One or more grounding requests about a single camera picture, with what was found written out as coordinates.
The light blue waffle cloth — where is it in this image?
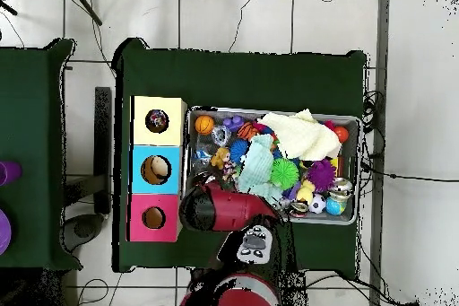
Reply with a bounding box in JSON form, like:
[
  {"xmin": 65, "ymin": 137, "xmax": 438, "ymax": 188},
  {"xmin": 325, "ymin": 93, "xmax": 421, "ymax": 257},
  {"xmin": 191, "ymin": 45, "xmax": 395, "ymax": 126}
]
[{"xmin": 238, "ymin": 134, "xmax": 284, "ymax": 206}]

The cream waffle cloth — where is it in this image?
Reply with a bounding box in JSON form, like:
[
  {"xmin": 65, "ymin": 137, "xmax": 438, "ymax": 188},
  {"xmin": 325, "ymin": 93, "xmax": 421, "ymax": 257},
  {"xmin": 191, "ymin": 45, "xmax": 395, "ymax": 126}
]
[{"xmin": 257, "ymin": 108, "xmax": 342, "ymax": 162}]

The wooden box with three holes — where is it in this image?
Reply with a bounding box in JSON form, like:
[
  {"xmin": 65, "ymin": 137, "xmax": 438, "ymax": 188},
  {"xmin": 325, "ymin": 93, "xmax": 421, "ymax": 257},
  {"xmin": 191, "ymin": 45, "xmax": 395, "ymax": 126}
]
[{"xmin": 126, "ymin": 95, "xmax": 188, "ymax": 243}]

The metal mesh bin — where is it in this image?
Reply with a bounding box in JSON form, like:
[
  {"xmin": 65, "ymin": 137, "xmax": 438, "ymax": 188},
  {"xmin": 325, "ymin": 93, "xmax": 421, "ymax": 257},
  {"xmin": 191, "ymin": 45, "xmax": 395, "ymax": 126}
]
[{"xmin": 180, "ymin": 105, "xmax": 361, "ymax": 226}]

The blue spiky ball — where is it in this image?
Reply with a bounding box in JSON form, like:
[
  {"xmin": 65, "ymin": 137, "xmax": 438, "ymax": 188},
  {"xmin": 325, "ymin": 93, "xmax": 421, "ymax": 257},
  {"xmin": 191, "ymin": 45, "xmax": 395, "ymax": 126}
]
[{"xmin": 229, "ymin": 138, "xmax": 250, "ymax": 165}]

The orange striped tiger plush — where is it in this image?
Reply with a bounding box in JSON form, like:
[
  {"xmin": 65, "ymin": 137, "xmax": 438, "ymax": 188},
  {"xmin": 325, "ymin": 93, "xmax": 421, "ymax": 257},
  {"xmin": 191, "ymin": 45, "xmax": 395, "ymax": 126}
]
[{"xmin": 237, "ymin": 120, "xmax": 260, "ymax": 142}]

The orange basketball toy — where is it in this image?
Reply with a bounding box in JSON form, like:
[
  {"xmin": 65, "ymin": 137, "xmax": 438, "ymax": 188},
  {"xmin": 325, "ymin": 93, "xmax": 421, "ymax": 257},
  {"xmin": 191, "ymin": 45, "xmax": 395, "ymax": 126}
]
[{"xmin": 194, "ymin": 114, "xmax": 215, "ymax": 136}]

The green spiky ball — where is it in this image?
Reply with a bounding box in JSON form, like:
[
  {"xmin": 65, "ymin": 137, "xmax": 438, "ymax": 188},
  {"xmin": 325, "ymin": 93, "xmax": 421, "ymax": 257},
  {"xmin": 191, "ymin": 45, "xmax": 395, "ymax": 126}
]
[{"xmin": 270, "ymin": 157, "xmax": 300, "ymax": 191}]

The dark green tablecloth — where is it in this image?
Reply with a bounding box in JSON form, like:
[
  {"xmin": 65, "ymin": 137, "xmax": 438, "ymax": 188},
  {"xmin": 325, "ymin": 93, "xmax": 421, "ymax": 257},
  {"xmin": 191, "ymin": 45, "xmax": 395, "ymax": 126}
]
[
  {"xmin": 0, "ymin": 38, "xmax": 83, "ymax": 271},
  {"xmin": 112, "ymin": 38, "xmax": 368, "ymax": 280}
]

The yellow duck toy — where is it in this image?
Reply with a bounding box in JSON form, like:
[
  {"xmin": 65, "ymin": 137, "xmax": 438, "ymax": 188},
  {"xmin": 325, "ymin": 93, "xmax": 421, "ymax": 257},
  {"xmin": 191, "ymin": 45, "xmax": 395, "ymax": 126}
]
[{"xmin": 296, "ymin": 179, "xmax": 316, "ymax": 205}]

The purple spiky ball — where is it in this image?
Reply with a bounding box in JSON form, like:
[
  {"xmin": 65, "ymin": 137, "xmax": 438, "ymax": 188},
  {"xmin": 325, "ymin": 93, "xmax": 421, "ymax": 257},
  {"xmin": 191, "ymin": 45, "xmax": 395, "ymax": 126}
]
[{"xmin": 307, "ymin": 158, "xmax": 337, "ymax": 194}]

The black white soccer ball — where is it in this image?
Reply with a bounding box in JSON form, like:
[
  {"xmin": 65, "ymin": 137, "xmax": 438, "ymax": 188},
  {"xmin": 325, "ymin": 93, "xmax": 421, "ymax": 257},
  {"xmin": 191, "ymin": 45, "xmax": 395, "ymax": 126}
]
[{"xmin": 307, "ymin": 193, "xmax": 327, "ymax": 214}]

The blue globe ball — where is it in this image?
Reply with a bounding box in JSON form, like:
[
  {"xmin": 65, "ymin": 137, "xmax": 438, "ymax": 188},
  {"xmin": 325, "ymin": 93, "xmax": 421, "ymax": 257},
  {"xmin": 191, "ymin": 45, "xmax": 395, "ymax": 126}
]
[{"xmin": 325, "ymin": 196, "xmax": 347, "ymax": 216}]

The black stand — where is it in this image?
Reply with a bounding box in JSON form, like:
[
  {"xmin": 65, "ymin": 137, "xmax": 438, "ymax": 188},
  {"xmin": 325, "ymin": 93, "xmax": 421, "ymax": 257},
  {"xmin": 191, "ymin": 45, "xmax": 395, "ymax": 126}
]
[{"xmin": 62, "ymin": 86, "xmax": 113, "ymax": 253}]

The black tripod leg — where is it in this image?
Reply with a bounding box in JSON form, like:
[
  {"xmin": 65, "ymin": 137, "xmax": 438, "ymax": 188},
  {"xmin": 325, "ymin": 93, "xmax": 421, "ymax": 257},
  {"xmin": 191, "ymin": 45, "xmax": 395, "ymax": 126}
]
[{"xmin": 67, "ymin": 0, "xmax": 104, "ymax": 27}]

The purple cylinder object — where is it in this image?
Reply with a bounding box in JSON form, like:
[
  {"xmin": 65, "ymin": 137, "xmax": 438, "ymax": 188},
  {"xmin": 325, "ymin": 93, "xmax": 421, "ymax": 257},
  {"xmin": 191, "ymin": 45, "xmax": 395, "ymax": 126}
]
[{"xmin": 0, "ymin": 160, "xmax": 22, "ymax": 187}]

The purple round object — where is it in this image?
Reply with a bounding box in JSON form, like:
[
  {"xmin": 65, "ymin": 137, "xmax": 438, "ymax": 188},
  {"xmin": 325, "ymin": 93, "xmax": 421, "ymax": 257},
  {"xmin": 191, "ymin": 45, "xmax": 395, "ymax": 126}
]
[{"xmin": 0, "ymin": 208, "xmax": 12, "ymax": 255}]

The black cable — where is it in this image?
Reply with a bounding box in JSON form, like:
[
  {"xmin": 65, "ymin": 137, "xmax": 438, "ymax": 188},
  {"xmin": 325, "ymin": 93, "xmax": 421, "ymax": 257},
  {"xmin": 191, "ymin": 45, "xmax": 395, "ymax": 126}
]
[{"xmin": 359, "ymin": 162, "xmax": 459, "ymax": 183}]

